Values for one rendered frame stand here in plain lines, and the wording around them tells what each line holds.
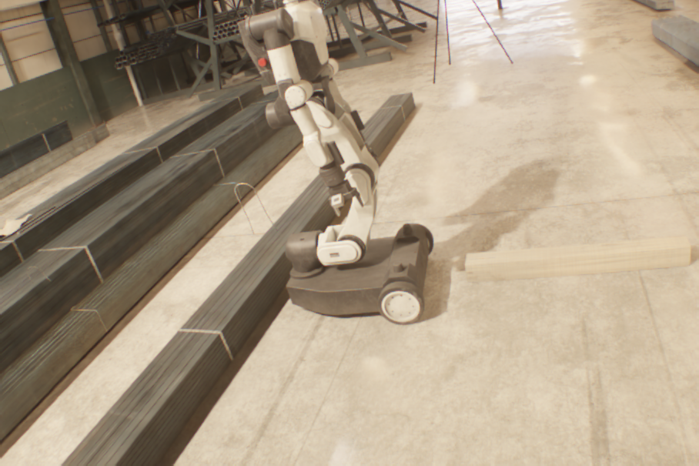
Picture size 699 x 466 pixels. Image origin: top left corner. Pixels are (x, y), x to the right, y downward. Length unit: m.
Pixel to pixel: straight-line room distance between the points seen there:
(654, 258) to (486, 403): 1.03
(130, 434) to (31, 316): 1.22
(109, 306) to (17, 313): 0.51
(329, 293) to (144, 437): 0.99
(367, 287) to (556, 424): 1.00
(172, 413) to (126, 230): 1.70
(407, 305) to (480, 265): 0.41
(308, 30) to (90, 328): 1.94
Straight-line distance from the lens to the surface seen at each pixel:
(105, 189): 4.40
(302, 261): 2.52
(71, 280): 3.29
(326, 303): 2.44
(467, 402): 1.95
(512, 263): 2.46
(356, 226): 2.39
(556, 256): 2.46
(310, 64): 2.14
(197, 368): 2.30
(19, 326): 3.08
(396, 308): 2.31
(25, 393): 2.85
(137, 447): 2.09
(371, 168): 2.26
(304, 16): 2.10
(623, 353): 2.10
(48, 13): 12.94
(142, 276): 3.36
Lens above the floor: 1.39
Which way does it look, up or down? 22 degrees down
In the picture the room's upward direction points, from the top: 16 degrees counter-clockwise
